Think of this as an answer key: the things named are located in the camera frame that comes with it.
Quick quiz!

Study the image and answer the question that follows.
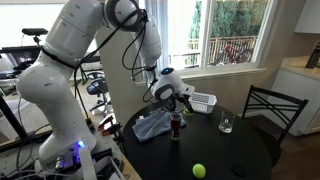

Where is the clear drinking glass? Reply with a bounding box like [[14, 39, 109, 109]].
[[218, 110, 235, 133]]

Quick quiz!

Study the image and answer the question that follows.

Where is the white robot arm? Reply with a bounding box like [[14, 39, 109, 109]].
[[17, 0, 195, 170]]

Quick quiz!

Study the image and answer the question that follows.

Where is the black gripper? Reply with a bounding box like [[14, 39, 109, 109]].
[[164, 84, 195, 113]]

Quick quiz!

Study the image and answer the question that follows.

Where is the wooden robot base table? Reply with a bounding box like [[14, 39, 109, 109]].
[[0, 126, 142, 180]]

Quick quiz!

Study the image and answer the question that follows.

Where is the yellow-green tennis ball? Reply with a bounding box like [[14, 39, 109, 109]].
[[192, 164, 206, 179], [183, 108, 193, 116]]

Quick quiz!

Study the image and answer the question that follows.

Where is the black camera on stand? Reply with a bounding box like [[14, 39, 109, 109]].
[[22, 28, 48, 45]]

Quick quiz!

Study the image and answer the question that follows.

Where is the black office chair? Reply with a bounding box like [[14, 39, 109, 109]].
[[86, 71, 111, 117]]

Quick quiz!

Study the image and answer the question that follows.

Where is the white plastic basket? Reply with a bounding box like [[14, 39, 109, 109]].
[[189, 92, 217, 114]]

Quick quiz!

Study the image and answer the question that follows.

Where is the blue cloth towel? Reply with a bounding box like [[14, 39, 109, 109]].
[[132, 111, 186, 142]]

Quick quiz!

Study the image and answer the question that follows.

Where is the black orange clamp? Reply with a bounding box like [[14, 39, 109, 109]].
[[101, 123, 125, 145], [97, 113, 118, 134]]

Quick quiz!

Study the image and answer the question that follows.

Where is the black tube lid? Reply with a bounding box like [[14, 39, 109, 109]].
[[231, 163, 247, 177]]

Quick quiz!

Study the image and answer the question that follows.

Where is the round black table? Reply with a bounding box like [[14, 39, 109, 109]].
[[123, 103, 272, 180]]

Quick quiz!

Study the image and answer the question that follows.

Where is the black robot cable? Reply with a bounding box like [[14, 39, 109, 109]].
[[39, 8, 159, 104]]

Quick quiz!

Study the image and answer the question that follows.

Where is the black wooden chair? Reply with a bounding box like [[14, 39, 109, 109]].
[[241, 85, 308, 166]]

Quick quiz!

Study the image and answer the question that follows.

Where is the red bicycle outside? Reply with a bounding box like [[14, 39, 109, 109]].
[[213, 38, 253, 65]]

